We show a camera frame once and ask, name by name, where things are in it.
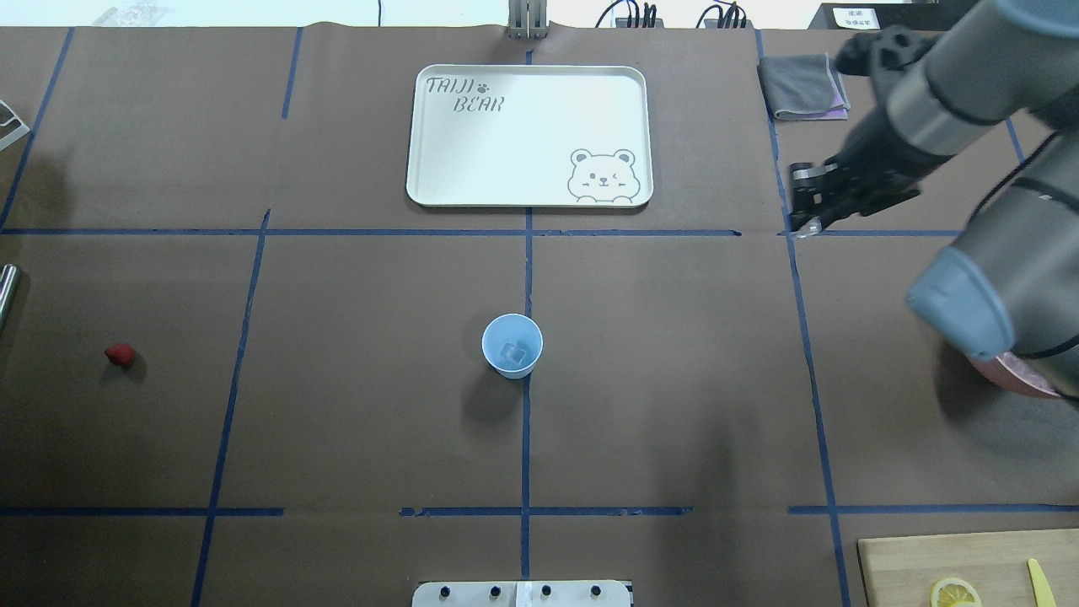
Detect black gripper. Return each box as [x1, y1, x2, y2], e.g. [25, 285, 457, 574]
[789, 106, 932, 239]

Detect light blue plastic cup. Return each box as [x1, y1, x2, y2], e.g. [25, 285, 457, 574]
[481, 314, 545, 380]

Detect clear ice cube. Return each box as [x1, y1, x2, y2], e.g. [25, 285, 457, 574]
[498, 342, 529, 369]

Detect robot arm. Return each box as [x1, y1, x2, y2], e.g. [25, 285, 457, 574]
[787, 1, 1078, 402]

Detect pink bowl of ice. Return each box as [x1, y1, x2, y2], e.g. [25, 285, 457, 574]
[966, 351, 1063, 400]

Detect grey folded cloth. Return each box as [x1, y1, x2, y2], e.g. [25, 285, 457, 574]
[759, 53, 851, 121]

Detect white bear serving tray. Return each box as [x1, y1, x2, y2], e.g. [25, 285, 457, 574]
[405, 64, 654, 210]

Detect wooden cutting board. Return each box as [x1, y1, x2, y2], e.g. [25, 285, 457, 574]
[858, 528, 1078, 606]

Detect lemon slices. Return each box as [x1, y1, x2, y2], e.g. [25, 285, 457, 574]
[928, 577, 983, 607]

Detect yellow plastic knife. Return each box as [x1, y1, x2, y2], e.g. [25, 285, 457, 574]
[1028, 558, 1057, 607]

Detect red strawberry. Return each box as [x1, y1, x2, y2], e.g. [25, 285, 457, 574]
[104, 342, 137, 369]

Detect steel muddler rod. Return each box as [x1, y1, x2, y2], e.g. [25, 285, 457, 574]
[0, 264, 22, 331]

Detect aluminium frame post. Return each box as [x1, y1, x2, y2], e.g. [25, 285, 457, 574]
[506, 0, 550, 40]

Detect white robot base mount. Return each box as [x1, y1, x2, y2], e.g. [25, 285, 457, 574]
[411, 579, 636, 606]

